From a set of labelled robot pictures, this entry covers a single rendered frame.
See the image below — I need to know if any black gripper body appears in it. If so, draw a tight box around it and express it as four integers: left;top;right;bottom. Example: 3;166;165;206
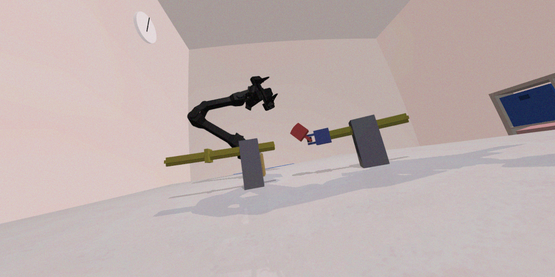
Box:
250;76;275;111

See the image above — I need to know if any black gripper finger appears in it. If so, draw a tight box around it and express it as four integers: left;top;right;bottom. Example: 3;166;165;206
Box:
254;76;269;84
265;93;278;107

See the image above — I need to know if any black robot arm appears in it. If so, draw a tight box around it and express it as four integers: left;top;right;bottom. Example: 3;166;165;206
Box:
187;85;273;148

